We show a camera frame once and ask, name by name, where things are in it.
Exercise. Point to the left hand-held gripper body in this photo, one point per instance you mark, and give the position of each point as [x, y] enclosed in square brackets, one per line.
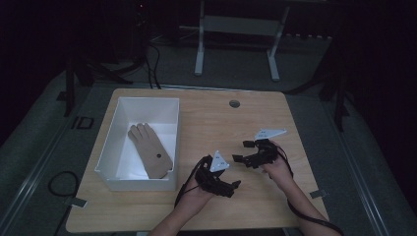
[219, 162]

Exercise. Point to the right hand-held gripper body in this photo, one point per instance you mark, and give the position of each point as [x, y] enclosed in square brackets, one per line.
[268, 133]

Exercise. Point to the beige glove with dark dot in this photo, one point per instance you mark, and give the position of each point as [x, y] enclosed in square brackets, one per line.
[149, 147]

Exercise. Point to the white storage box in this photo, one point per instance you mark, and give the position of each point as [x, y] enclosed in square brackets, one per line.
[131, 164]

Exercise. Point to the person's right hand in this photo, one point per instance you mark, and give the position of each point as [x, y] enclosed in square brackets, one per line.
[282, 170]

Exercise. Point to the person's left hand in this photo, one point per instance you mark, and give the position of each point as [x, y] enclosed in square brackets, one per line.
[195, 198]

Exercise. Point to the round table grommet hole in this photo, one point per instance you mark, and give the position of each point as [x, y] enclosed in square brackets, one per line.
[234, 104]

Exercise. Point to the dark metal stand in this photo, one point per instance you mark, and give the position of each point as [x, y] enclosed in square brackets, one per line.
[69, 88]
[339, 105]

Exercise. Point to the white metal table frame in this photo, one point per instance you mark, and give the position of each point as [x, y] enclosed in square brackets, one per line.
[241, 25]

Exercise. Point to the black floor bracket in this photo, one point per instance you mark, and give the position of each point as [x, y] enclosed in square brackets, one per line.
[73, 123]

